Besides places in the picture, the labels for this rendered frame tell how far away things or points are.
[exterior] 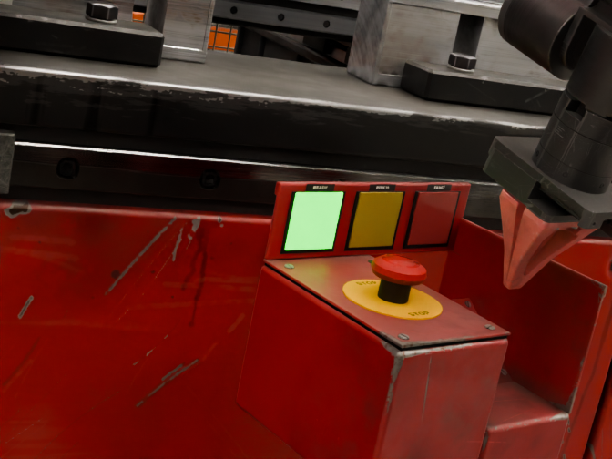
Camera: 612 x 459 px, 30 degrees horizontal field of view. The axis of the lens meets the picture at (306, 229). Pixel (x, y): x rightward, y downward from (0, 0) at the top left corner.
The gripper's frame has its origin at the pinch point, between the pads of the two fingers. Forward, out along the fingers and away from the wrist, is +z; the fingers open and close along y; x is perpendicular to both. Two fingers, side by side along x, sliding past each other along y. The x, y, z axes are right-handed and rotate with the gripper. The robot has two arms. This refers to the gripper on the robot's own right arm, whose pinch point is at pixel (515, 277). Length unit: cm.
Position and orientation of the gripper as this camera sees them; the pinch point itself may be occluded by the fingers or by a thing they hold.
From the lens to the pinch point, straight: 86.2
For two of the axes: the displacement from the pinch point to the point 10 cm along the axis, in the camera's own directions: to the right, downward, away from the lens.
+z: -3.3, 8.3, 4.5
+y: -5.4, -5.5, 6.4
